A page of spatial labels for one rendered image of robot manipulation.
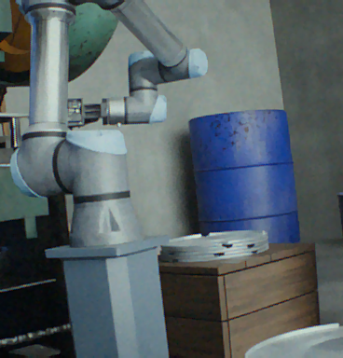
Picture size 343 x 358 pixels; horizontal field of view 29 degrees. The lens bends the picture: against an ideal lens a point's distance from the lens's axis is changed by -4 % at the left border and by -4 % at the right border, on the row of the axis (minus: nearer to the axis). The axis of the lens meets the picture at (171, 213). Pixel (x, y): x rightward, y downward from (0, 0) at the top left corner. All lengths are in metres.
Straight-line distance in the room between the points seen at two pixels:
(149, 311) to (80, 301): 0.14
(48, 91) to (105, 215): 0.31
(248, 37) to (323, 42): 0.55
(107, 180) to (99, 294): 0.22
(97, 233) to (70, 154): 0.17
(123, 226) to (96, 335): 0.22
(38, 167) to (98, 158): 0.15
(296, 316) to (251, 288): 0.20
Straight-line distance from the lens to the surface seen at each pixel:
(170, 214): 4.19
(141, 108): 1.77
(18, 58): 2.33
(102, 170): 1.34
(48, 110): 1.46
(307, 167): 5.08
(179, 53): 1.69
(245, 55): 4.93
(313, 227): 5.10
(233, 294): 1.63
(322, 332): 1.03
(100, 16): 2.08
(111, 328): 1.33
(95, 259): 1.32
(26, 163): 1.45
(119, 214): 1.34
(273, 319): 1.75
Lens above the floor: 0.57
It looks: 3 degrees down
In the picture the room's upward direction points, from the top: 6 degrees counter-clockwise
